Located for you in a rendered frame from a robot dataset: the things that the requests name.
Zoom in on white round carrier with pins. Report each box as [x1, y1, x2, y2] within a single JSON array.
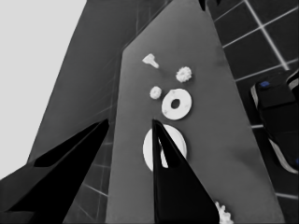
[[161, 88, 193, 121]]

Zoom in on large thick white disc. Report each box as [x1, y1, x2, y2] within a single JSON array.
[[142, 124, 188, 173]]

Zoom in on medium white gear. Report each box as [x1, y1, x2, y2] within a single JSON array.
[[175, 65, 192, 83]]

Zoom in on small white gear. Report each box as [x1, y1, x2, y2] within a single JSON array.
[[149, 86, 163, 100], [214, 201, 235, 224]]

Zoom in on dark robot body with pale edges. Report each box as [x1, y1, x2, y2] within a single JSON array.
[[250, 68, 299, 175]]

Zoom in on small white T-shaped piece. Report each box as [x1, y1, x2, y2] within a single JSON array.
[[142, 53, 160, 69]]

